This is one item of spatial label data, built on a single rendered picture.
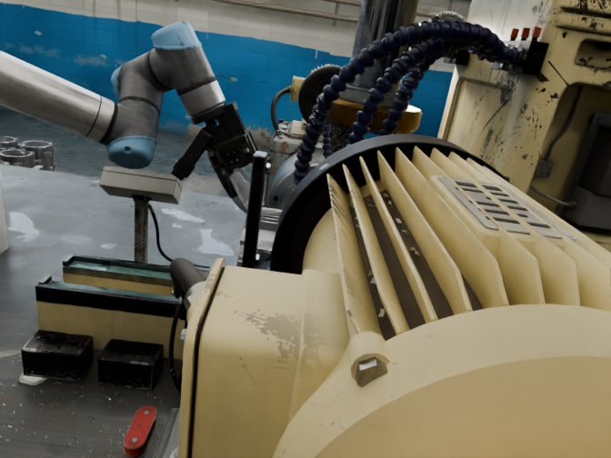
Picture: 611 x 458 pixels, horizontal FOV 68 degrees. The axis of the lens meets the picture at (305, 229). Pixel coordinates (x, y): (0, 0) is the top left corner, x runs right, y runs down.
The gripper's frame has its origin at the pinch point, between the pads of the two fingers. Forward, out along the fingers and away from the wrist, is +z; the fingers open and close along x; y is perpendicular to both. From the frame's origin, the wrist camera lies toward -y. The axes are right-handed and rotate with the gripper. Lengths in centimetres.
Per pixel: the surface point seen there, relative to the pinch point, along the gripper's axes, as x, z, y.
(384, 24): -10.4, -22.1, 35.4
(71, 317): -13.2, 4.4, -36.0
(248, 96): 547, 9, -74
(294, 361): -74, -14, 19
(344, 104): -13.4, -13.5, 25.6
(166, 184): 14.2, -7.8, -17.8
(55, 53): 554, -135, -288
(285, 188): 15.1, 3.3, 7.3
